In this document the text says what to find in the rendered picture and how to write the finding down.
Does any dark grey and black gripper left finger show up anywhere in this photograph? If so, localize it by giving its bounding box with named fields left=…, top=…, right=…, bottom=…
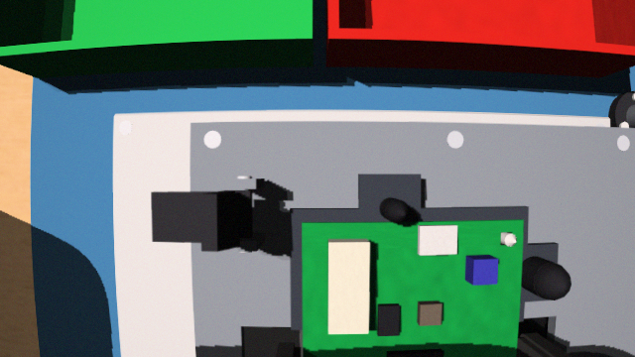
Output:
left=276, top=343, right=301, bottom=357

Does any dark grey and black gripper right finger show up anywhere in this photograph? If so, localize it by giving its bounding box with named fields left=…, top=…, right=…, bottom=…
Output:
left=516, top=332, right=571, bottom=357

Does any red bin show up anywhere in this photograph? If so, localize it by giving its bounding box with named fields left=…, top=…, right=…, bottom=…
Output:
left=325, top=0, right=635, bottom=78

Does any green open-top bin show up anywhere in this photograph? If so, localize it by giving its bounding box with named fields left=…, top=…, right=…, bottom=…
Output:
left=0, top=0, right=314, bottom=78

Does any green circuit board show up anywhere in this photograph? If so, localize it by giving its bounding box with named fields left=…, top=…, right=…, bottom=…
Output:
left=302, top=219, right=524, bottom=357

